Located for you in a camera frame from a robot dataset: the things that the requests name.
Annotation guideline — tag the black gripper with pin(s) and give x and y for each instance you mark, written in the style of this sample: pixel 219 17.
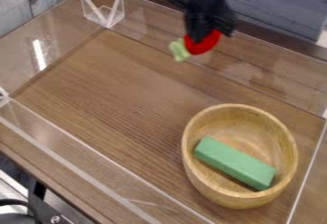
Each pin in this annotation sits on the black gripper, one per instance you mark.
pixel 207 15

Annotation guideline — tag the red plush strawberry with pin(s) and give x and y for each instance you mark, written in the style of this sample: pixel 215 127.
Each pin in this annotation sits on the red plush strawberry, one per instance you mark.
pixel 184 47

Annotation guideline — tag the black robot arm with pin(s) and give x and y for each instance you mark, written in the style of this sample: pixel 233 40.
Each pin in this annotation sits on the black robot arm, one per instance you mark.
pixel 208 15

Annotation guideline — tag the wooden bowl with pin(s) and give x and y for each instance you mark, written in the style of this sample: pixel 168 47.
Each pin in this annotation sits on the wooden bowl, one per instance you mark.
pixel 255 132

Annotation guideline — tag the green foam block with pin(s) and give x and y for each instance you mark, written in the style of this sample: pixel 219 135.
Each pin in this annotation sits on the green foam block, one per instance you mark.
pixel 235 163

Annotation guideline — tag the clear acrylic corner bracket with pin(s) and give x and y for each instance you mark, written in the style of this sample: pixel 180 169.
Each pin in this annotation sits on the clear acrylic corner bracket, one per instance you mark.
pixel 105 16

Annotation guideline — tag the clear acrylic tray wall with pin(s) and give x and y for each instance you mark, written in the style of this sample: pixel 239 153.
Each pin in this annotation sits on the clear acrylic tray wall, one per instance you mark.
pixel 104 189

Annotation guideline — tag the black metal table bracket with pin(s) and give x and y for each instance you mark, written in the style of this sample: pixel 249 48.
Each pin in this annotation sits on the black metal table bracket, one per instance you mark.
pixel 45 213

